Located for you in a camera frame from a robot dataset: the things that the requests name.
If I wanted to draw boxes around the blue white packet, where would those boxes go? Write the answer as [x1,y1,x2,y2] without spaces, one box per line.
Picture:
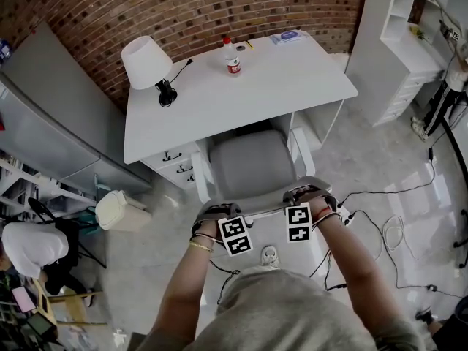
[269,29,308,46]

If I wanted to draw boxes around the white metal shelf rack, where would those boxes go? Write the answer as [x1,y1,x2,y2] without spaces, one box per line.
[0,157,98,219]

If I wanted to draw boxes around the person's right forearm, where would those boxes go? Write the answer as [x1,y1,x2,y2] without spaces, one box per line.
[312,216,388,341]

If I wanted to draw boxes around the red label plastic bottle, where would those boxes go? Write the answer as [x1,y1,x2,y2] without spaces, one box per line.
[222,37,242,78]

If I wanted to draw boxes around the person's white shoe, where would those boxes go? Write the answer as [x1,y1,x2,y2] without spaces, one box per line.
[260,246,281,267]

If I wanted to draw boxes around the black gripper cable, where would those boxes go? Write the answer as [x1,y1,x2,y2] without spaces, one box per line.
[210,260,241,305]

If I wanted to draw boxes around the teal folding stool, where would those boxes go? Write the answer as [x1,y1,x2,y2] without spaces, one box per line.
[78,173,110,230]

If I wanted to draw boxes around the grey refrigerator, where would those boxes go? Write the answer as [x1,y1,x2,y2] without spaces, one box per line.
[0,22,154,197]

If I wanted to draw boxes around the light wooden stool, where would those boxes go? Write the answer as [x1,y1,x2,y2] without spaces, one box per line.
[32,278,105,325]

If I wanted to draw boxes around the white grey chair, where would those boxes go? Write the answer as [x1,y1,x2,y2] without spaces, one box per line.
[189,127,333,230]

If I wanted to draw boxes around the person's left hand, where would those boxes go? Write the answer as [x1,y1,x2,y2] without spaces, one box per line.
[190,202,243,238]

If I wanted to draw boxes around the black floor cable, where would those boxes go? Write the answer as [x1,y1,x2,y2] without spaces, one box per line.
[345,209,468,300]
[338,146,438,211]

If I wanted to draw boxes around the cream trash bin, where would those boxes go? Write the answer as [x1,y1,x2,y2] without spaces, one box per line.
[94,189,153,232]

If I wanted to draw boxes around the white shade table lamp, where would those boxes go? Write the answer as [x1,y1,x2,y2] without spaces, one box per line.
[120,35,194,108]

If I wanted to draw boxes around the white power strip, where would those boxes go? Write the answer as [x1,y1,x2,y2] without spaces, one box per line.
[334,202,354,228]

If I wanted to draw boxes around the pink screen tablet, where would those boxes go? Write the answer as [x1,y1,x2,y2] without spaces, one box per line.
[10,286,36,312]

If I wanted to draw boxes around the white coiled cable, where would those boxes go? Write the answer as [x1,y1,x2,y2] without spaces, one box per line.
[372,216,418,261]

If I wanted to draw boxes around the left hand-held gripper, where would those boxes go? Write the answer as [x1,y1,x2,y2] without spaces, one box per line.
[218,216,254,257]

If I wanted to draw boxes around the red string bracelet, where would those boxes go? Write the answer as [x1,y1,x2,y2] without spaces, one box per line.
[312,206,343,230]

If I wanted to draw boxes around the black bracelet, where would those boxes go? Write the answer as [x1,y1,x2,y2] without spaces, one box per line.
[189,232,224,244]

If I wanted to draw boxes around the person's right hand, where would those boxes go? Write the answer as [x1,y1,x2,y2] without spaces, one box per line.
[283,184,339,226]

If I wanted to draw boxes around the white bookcase desk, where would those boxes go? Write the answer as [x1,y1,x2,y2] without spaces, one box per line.
[345,0,454,127]

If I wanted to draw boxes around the white desk with drawers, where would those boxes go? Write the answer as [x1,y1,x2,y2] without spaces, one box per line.
[123,34,359,192]

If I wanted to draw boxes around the person's left forearm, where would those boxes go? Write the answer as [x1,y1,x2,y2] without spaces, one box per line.
[149,238,222,349]

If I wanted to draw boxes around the person's torso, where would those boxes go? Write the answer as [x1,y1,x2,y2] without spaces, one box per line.
[142,267,421,351]

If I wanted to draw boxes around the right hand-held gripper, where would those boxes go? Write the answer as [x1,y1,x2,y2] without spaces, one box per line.
[284,202,312,244]

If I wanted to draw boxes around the black office chair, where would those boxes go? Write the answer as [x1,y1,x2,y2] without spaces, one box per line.
[453,208,468,270]

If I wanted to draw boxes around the dark screen tablet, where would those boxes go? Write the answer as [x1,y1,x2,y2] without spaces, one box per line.
[27,314,58,338]

